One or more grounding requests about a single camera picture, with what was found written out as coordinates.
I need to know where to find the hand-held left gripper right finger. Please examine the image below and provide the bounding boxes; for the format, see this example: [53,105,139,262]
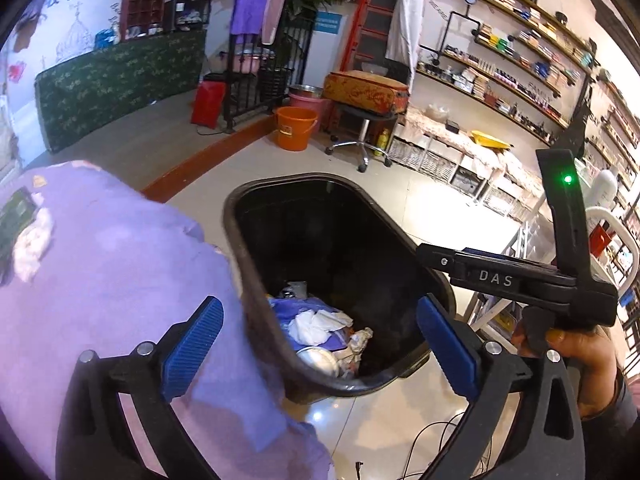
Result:
[416,295,586,480]

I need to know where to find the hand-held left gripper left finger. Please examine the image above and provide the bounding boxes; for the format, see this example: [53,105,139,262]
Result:
[55,296,225,480]

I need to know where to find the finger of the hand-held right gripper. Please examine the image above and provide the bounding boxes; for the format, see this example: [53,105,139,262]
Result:
[417,242,458,285]

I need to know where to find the purple plastic bag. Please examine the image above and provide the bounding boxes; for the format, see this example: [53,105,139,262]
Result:
[270,296,353,348]

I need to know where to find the black trash bin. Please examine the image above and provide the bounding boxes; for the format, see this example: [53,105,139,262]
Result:
[222,172,457,405]

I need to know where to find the person's right forearm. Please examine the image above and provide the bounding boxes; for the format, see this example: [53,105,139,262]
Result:
[580,367,640,446]

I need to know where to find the person's right hand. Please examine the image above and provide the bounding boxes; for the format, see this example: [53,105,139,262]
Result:
[510,319,621,421]

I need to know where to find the white pump bottle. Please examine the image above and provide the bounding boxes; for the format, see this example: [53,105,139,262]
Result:
[590,170,621,211]

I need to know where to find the white crumpled paper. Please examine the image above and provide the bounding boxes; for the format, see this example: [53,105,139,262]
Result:
[332,327,375,378]

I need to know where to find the white cabinet with baskets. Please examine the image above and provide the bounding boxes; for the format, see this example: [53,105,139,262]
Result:
[387,105,546,221]

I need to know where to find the white crumpled tissue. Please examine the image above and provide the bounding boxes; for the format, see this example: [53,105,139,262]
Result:
[287,309,353,346]

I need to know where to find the yellow tray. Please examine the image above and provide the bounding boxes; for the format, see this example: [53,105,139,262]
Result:
[470,130,512,151]

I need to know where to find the chrome base stool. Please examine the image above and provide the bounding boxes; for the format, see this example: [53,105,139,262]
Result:
[325,105,398,173]

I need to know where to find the orange ornate box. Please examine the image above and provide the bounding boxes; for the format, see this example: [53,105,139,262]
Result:
[322,71,410,117]

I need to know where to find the white tissue wad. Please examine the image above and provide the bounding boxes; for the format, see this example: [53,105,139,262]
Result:
[12,207,55,283]

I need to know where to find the orange bucket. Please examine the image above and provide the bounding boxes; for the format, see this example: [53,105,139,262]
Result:
[272,106,319,152]

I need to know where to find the pink bucket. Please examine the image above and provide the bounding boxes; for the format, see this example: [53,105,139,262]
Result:
[289,92,333,122]

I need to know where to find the green foil packet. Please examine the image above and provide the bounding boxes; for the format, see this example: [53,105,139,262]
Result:
[0,186,41,271]

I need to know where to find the white hanging garment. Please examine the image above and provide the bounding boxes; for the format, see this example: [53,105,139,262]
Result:
[385,0,426,91]

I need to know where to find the black metal rack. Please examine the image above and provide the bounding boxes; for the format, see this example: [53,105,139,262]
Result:
[220,10,316,133]

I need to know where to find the red bag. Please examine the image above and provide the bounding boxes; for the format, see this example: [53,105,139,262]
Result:
[191,80,228,130]

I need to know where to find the red ladder shelf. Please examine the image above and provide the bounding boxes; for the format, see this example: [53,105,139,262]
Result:
[340,0,416,73]

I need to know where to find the green patterned counter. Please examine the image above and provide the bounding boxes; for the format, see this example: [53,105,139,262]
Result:
[34,29,208,155]

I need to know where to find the pink plastic basin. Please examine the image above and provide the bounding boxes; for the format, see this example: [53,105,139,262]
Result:
[232,50,263,75]

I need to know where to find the pink towel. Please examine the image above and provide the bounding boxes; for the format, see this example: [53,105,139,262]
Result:
[260,0,286,46]

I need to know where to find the purple towel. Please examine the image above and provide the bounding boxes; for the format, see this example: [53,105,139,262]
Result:
[230,0,273,36]

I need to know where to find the black display box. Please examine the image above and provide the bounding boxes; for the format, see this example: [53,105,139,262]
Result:
[165,0,208,33]

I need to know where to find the red wooden pigeonhole cabinet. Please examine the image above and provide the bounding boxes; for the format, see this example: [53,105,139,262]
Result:
[120,0,173,43]

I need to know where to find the black floor cables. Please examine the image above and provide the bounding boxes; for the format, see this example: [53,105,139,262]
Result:
[352,410,473,480]

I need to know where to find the wall shelves of products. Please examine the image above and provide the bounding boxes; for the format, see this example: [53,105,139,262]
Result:
[415,0,640,201]

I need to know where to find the blue wall sign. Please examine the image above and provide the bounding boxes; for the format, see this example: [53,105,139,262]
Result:
[314,11,346,45]

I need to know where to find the wall poster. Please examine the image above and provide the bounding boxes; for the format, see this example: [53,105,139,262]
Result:
[0,0,136,111]

